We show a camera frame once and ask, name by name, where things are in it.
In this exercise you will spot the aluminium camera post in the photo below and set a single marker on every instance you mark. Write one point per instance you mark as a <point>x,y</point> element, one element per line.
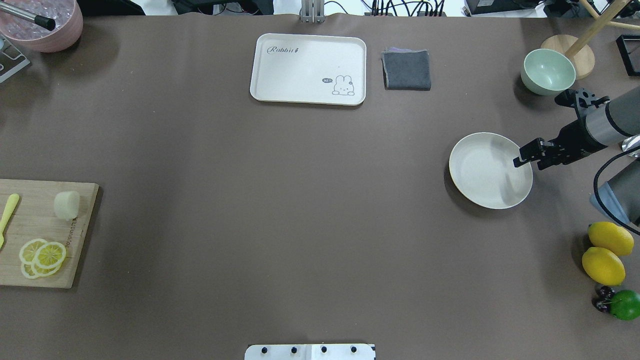
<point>312,11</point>

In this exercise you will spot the yellow plastic knife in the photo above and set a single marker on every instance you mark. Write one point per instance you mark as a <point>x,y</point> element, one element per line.
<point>8,211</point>

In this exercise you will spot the yellow lemon far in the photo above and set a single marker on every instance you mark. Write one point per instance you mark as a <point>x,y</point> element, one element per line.
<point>608,235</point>

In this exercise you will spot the cream round plate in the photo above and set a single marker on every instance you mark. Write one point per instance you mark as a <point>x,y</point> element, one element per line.
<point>481,166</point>

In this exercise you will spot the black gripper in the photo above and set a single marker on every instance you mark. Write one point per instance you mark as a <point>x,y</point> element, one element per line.
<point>571,137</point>

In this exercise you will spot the cream rabbit tray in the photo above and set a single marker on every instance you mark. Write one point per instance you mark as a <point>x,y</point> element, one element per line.
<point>309,69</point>

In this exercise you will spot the black frame stand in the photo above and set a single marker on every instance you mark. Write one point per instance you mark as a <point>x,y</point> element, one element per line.
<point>629,49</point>

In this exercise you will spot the pale white bun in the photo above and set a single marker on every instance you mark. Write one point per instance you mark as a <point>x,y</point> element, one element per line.
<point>67,205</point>

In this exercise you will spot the lemon slice lower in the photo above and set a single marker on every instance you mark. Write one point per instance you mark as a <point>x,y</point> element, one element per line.
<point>27,258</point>

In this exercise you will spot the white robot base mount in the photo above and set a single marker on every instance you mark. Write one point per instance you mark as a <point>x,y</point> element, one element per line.
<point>311,351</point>

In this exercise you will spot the metal muddler black tip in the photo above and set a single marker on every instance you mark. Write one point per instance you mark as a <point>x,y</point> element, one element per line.
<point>17,12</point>

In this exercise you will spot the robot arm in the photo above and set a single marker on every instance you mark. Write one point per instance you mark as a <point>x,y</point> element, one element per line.
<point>600,123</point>

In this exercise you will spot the lemon slice top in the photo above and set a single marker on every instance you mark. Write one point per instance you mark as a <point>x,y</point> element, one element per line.
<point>50,255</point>

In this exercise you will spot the green lime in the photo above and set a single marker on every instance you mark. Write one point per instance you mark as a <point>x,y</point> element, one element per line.
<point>625,305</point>

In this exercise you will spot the wooden cup stand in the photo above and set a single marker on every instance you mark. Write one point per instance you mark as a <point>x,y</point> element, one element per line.
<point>577,49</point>

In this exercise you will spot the pink bowl with ice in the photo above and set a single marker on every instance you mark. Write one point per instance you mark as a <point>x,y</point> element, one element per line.
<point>66,13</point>

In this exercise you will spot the dark cherries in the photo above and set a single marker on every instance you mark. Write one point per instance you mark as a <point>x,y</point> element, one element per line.
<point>603,296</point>

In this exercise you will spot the wooden cutting board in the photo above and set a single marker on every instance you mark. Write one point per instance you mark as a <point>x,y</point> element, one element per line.
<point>34,218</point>

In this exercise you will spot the white wire cup rack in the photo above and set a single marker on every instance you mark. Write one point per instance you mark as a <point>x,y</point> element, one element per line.
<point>12,60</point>

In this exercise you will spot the mint green bowl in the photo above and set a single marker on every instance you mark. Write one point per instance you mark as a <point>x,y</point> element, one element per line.
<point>547,72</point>

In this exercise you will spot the lemon slice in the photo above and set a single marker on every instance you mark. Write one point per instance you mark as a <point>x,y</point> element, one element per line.
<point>27,258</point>
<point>50,255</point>

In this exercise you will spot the grey folded cloth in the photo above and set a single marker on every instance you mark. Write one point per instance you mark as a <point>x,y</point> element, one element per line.
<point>406,69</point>

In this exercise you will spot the yellow lemon near lime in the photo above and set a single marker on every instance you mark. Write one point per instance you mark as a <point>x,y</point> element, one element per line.
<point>603,266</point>

